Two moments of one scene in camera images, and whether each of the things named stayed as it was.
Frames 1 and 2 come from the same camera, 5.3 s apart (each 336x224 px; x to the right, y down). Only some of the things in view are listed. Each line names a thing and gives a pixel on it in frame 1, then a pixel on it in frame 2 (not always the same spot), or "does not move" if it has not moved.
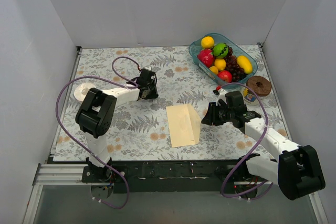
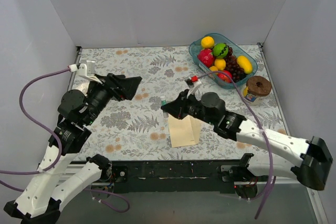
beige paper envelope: [184, 124] does not move
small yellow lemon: [220, 63] does not move
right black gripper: [212, 115] -> [184, 106]
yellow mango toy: [245, 64] does not move
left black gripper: [148, 92] -> [113, 86]
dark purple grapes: [238, 73] does not move
